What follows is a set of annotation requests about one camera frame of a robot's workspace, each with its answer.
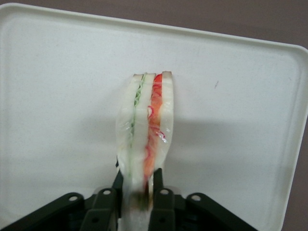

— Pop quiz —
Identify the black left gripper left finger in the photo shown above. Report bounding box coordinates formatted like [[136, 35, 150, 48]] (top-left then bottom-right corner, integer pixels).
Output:
[[0, 156, 124, 231]]

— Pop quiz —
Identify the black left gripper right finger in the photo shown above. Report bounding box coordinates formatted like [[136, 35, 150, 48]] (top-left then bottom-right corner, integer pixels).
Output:
[[147, 167, 260, 231]]

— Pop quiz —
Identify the triangle sandwich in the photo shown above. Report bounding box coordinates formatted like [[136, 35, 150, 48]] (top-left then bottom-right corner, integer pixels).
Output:
[[115, 70, 175, 231]]

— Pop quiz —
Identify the cream plastic tray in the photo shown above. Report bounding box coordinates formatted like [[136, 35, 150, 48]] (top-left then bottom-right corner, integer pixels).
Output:
[[0, 2, 308, 231]]

